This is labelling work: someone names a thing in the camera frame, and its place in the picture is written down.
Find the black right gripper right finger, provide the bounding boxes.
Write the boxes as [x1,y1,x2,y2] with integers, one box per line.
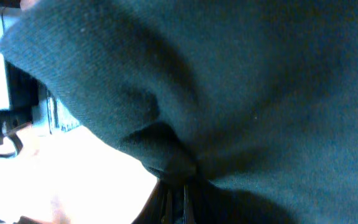
[183,184,204,224]

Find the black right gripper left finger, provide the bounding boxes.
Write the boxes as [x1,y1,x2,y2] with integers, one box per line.
[132,180,173,224]

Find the black t-shirt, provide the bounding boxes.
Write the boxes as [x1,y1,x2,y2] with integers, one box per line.
[0,0,358,223]

